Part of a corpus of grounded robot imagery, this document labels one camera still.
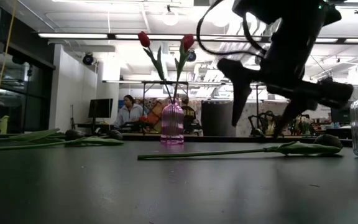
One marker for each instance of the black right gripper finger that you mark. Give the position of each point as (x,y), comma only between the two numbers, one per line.
(309,93)
(239,81)

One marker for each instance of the red artificial tulip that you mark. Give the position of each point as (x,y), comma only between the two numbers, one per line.
(144,39)
(188,42)

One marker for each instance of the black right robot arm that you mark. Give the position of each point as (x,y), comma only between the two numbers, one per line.
(259,9)

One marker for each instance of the black background robot arm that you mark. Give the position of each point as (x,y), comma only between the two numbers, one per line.
(255,124)

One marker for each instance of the pink ribbed glass vase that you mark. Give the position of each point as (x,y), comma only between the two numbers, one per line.
(172,124)

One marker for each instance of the floral cloth partition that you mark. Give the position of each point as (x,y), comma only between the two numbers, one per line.
(255,109)

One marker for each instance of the dark background monitor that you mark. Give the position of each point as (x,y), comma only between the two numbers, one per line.
(340,116)
(100,108)

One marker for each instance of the black divider panel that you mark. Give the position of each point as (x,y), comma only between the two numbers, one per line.
(217,118)

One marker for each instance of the person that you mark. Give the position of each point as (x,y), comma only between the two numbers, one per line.
(270,124)
(129,113)
(189,115)

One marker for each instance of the round black hanging device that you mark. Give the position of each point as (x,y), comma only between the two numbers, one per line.
(192,56)

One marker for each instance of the white globe ceiling lamp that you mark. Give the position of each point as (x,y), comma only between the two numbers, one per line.
(170,17)

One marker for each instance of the red background flower bunch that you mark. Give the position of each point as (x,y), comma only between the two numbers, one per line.
(143,119)

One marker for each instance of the bunch of tulips left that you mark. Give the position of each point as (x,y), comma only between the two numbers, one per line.
(115,134)

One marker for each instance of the thin black stand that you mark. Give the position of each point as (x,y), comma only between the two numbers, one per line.
(72,121)

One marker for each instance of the yellow green plastic object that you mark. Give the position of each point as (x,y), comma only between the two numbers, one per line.
(3,124)

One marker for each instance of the black table frame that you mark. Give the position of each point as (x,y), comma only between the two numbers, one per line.
(228,139)

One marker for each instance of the black metal frame rack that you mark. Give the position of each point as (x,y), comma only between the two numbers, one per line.
(154,82)

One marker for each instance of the round black wall speaker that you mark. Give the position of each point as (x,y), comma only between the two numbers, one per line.
(88,59)

